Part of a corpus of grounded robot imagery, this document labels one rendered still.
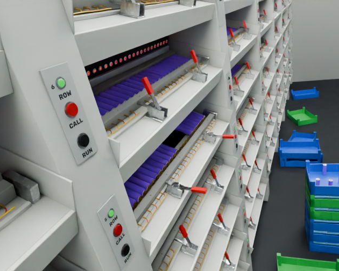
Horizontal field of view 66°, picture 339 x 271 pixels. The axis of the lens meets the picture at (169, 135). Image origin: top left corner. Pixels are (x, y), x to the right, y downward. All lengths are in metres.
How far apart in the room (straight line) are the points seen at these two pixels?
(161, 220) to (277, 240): 1.30
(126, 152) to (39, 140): 0.17
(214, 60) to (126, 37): 0.51
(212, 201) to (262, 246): 0.92
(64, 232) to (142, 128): 0.24
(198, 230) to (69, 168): 0.56
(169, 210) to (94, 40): 0.39
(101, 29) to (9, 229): 0.28
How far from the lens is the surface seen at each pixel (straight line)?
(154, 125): 0.53
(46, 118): 0.33
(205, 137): 0.84
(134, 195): 0.61
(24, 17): 0.33
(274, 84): 2.39
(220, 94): 0.96
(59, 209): 0.37
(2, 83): 0.32
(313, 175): 1.65
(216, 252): 1.03
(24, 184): 0.37
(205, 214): 0.88
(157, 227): 0.58
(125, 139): 0.48
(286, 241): 1.83
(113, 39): 0.44
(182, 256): 0.78
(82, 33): 0.38
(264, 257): 1.74
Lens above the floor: 1.35
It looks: 24 degrees down
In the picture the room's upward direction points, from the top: 13 degrees counter-clockwise
